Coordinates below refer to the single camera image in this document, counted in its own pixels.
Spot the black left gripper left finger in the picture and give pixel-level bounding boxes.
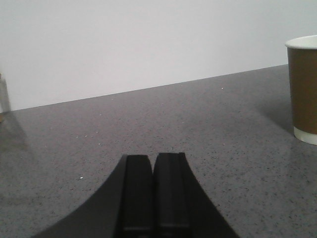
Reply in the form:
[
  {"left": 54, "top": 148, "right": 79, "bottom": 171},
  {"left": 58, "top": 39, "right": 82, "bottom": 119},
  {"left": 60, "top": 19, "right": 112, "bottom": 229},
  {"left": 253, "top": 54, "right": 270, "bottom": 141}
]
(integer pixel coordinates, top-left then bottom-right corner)
[{"left": 36, "top": 155, "right": 154, "bottom": 238}]

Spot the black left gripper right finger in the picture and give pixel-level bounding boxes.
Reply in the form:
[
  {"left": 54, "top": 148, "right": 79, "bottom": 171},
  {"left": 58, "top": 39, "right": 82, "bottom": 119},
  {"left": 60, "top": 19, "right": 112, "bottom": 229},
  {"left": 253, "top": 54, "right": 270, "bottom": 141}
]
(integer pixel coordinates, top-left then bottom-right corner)
[{"left": 154, "top": 153, "right": 238, "bottom": 238}]

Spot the brown paper cup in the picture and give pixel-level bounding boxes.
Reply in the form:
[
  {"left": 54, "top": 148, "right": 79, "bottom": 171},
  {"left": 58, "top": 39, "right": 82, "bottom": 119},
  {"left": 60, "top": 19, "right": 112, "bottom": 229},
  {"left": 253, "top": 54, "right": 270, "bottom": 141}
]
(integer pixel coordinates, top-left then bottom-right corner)
[{"left": 285, "top": 35, "right": 317, "bottom": 145}]

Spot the clear glass container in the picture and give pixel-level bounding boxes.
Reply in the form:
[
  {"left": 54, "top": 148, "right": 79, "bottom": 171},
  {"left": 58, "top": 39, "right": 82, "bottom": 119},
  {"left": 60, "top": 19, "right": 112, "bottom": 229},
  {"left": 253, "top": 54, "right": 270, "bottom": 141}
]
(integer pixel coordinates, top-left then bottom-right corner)
[{"left": 0, "top": 74, "right": 11, "bottom": 123}]

